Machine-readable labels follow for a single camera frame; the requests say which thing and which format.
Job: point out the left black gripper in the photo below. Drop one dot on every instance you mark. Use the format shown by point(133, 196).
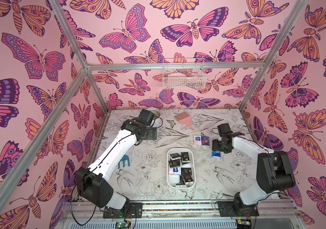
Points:
point(153, 133)

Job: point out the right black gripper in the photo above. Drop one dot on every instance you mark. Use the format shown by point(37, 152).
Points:
point(217, 144)

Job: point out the pink blue floral tissue pack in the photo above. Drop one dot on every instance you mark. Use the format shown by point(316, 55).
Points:
point(197, 140)

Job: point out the dark blue tissue pack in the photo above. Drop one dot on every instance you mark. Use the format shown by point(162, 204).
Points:
point(205, 141)

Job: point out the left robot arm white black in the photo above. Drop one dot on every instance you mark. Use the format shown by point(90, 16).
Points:
point(93, 182)

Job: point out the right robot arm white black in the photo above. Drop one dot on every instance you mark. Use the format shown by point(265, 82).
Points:
point(273, 175)

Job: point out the white oval storage box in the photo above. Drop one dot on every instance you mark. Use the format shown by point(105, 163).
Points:
point(175, 181)

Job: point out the white pot with succulent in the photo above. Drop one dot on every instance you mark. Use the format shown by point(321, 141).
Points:
point(155, 111)

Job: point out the black sachet top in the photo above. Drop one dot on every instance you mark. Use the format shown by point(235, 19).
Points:
point(185, 159)

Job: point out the black sachet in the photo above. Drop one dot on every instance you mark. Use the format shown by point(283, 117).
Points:
point(187, 179)
point(185, 159)
point(175, 156)
point(186, 171)

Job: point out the pink dustpan brush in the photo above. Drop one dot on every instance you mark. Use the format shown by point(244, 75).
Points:
point(184, 119)

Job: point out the black sachet lower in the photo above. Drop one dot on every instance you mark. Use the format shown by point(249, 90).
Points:
point(186, 171)

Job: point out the black sachet bottom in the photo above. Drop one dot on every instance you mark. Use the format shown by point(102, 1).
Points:
point(187, 179)

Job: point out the blue garden fork yellow handle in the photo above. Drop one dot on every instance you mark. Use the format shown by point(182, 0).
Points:
point(125, 161)

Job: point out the white wire wall basket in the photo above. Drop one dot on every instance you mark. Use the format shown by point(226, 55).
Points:
point(181, 74)

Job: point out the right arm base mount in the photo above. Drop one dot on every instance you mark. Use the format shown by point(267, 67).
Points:
point(236, 209)

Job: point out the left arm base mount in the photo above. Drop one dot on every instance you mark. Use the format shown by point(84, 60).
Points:
point(131, 211)

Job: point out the aluminium rail front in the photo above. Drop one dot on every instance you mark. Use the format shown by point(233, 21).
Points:
point(196, 209)

